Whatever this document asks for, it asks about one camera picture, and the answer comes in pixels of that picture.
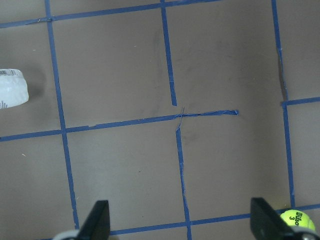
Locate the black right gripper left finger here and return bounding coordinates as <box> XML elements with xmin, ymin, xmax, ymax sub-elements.
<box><xmin>75</xmin><ymin>200</ymin><xmax>111</xmax><ymax>240</ymax></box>

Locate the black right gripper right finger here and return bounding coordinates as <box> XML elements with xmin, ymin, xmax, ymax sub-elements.
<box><xmin>250</xmin><ymin>197</ymin><xmax>320</xmax><ymax>240</ymax></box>

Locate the white blue tennis ball can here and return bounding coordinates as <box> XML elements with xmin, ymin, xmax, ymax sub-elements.
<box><xmin>0</xmin><ymin>68</ymin><xmax>29</xmax><ymax>110</ymax></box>

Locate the Wilson tennis ball right side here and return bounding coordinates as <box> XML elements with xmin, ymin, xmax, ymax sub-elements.
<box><xmin>280</xmin><ymin>209</ymin><xmax>316</xmax><ymax>231</ymax></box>

